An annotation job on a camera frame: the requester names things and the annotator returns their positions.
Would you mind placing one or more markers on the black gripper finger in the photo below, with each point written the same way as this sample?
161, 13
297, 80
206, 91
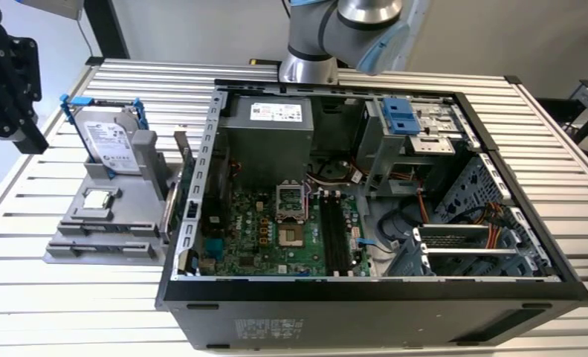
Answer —
33, 143

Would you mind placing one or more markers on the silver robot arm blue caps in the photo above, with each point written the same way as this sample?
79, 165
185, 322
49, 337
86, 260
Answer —
314, 37

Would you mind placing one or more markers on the RAM slot white clips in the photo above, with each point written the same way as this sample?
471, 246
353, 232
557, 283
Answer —
331, 234
343, 234

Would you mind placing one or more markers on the hard disk in blue carrier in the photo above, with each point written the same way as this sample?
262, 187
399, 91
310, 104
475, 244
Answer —
107, 141

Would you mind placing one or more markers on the silver CPU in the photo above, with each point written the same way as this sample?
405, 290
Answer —
98, 199

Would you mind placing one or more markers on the grey plastic parts rack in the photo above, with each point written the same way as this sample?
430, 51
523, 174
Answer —
130, 201

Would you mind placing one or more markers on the black case fan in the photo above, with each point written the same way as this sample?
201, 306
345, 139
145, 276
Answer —
223, 178

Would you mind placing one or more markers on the grey power supply unit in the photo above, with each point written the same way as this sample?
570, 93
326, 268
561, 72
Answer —
269, 148

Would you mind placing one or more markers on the black bar yellow tip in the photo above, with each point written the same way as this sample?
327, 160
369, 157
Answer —
259, 61

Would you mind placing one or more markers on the thin metal locking lever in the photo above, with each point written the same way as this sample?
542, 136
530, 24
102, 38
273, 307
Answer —
309, 201

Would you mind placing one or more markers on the CPU socket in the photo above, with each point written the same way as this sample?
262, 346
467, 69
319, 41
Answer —
291, 235

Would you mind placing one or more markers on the green motherboard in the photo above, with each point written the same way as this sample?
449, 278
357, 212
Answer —
299, 256

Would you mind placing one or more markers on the white barcode tag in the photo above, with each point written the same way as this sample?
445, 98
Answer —
355, 177

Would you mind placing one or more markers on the blue plastic drive latch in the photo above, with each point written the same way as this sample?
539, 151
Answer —
398, 115

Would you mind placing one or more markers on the black open PC case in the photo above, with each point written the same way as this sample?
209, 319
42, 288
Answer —
323, 320

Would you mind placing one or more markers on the silver perforated disk bay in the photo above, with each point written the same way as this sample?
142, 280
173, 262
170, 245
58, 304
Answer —
453, 238

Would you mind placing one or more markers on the black upright post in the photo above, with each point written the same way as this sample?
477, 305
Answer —
106, 29

